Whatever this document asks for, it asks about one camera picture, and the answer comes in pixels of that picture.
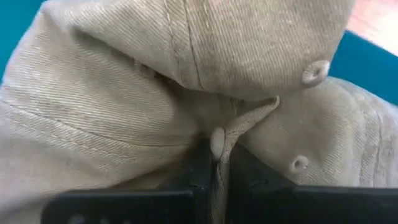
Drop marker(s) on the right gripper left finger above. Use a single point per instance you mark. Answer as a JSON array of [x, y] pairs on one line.
[[124, 208]]

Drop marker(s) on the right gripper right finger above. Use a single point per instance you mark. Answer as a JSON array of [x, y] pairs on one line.
[[311, 205]]

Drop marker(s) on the blue tray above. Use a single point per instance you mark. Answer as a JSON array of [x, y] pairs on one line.
[[15, 31]]

